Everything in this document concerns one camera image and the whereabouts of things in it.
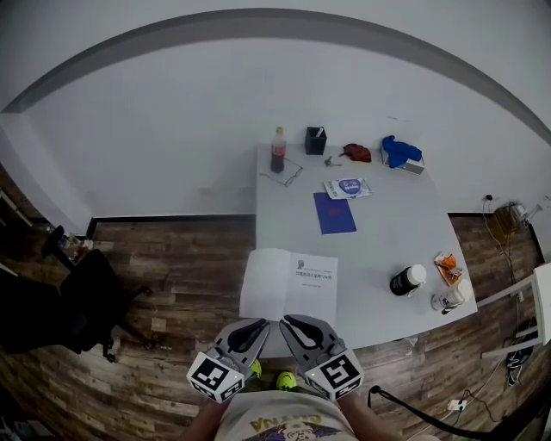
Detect person's right forearm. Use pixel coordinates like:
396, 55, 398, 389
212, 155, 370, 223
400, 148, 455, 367
333, 391, 406, 441

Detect white booklet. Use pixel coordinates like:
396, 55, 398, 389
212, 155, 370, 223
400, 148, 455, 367
238, 247, 339, 332

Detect person's printed white shirt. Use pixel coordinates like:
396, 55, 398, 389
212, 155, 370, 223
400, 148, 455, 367
219, 389, 358, 441

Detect thick black cable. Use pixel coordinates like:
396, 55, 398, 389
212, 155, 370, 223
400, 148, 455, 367
368, 385, 551, 441

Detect brown cloth pouch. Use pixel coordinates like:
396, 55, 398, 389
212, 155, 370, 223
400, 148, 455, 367
338, 142, 373, 164

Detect person's left forearm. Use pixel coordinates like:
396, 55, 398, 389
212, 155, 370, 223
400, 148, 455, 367
184, 398, 233, 441

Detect black fabric pile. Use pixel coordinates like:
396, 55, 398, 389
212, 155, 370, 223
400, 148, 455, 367
0, 270, 65, 357

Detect thin-framed eyeglasses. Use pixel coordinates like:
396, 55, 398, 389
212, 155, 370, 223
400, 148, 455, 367
259, 157, 304, 189

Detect black office chair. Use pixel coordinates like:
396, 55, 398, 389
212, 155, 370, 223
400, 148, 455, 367
41, 224, 154, 363

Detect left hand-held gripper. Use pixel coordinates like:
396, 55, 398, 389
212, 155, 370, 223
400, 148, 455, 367
185, 318, 272, 404

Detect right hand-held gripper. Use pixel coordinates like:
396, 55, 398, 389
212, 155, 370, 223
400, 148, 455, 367
279, 314, 363, 402

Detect black jar with white lid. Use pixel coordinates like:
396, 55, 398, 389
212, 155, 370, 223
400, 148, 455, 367
389, 264, 428, 297

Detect blue booklet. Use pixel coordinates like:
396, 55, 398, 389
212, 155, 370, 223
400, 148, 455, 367
313, 191, 358, 236

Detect black pen holder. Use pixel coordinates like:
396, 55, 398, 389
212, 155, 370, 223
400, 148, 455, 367
304, 126, 328, 156

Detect white printed cup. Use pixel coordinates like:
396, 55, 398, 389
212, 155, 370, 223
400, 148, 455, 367
430, 278, 474, 315

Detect white rectangular box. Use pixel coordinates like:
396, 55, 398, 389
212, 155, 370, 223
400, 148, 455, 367
381, 146, 426, 176

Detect small white side table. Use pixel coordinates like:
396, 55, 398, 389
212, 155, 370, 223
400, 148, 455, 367
476, 262, 551, 361

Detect white power cable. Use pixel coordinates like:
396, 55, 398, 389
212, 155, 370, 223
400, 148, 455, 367
404, 407, 455, 441

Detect black and white sneakers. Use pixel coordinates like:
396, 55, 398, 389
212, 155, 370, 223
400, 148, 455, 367
506, 348, 537, 387

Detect cardboard box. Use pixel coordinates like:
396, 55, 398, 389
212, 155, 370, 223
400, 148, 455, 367
493, 202, 530, 236

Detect cola bottle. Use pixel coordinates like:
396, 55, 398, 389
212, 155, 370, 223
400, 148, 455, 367
269, 126, 288, 174

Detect orange snack wrapper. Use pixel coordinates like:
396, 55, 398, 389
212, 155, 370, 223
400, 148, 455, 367
433, 252, 464, 287

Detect person's right yellow shoe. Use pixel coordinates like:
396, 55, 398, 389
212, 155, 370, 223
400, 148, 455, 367
275, 370, 298, 392

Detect wet wipes packet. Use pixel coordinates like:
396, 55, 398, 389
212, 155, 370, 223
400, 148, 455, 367
323, 177, 374, 201

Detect blue cloth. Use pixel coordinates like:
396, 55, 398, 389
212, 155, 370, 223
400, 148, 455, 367
381, 134, 424, 169

